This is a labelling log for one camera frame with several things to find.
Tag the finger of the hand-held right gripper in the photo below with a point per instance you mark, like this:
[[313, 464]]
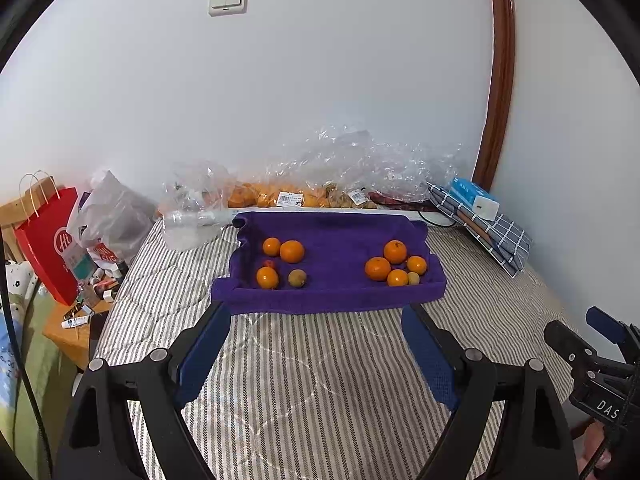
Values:
[[565, 340], [602, 319]]

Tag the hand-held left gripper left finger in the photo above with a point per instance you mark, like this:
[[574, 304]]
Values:
[[205, 350]]

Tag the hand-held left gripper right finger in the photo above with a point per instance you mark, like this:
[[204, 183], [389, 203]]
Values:
[[430, 355]]

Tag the small yellow fruit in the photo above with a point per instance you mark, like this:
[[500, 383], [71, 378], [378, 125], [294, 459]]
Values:
[[413, 278]]

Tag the large orange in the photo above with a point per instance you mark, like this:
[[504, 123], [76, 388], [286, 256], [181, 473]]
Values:
[[292, 251], [377, 268]]

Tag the red apple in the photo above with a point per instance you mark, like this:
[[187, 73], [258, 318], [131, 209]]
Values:
[[270, 263]]

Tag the brown round fruit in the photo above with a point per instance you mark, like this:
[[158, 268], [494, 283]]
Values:
[[297, 278]]

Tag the purple towel covered tray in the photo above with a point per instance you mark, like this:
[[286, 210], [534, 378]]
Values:
[[340, 255]]

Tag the pack of dark red fruits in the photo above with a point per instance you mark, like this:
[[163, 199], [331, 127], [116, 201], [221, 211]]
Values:
[[395, 200]]

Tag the pack of tan fruits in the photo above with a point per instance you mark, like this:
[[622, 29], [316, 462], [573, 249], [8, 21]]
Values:
[[345, 197]]

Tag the person's right hand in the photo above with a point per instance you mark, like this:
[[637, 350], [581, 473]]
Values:
[[592, 447]]

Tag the striped bed quilt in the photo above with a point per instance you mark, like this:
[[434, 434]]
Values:
[[310, 360]]

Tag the plaid grey cloth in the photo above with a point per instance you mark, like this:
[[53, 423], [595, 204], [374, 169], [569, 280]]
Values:
[[500, 240]]

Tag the group of small cosmetic bottles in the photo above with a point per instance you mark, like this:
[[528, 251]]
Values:
[[102, 285]]

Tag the clear plastic roll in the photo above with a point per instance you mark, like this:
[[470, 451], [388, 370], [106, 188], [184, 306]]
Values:
[[200, 218]]

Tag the small white tube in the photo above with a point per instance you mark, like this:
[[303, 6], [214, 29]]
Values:
[[74, 321]]

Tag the wooden nightstand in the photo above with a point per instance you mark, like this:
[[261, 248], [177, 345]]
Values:
[[65, 335]]

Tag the white power adapter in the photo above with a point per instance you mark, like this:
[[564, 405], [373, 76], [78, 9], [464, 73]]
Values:
[[486, 208]]

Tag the clear plastic bag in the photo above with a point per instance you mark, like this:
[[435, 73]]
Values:
[[195, 195]]

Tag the white plastic bag red print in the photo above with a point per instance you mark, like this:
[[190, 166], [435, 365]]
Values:
[[112, 215]]

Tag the pack of oranges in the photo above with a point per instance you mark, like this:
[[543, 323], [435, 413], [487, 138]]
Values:
[[265, 195]]

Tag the blue tissue pack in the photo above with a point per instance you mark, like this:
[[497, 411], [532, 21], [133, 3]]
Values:
[[467, 190]]

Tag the red paper shopping bag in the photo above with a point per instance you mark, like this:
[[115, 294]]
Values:
[[47, 245]]

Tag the white spotted bag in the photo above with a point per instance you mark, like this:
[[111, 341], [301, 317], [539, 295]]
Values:
[[17, 280]]

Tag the large crinkled clear plastic wrap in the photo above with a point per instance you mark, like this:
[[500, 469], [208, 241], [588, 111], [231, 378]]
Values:
[[370, 160]]

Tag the wooden chair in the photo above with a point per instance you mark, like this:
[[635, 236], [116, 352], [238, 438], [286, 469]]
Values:
[[12, 220]]

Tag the brown wooden door frame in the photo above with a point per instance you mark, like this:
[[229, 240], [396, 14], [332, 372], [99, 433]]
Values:
[[500, 85]]

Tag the white wall light switch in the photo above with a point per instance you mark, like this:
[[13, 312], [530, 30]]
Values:
[[227, 1]]

